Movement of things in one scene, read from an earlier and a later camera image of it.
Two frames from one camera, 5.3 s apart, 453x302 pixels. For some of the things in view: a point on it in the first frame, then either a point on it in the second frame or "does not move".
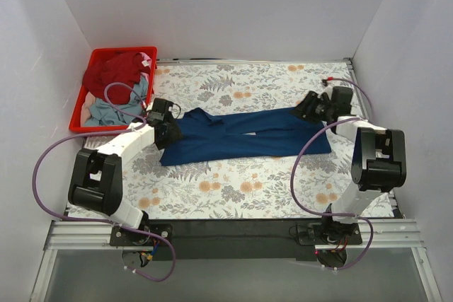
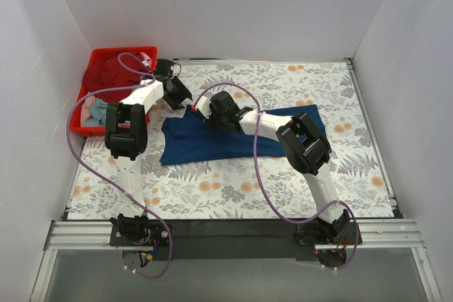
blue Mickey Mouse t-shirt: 272,132 does not move
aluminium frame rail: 377,235 does not move
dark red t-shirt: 127,68 does not move
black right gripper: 307,108 to 215,112
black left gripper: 171,132 to 178,90
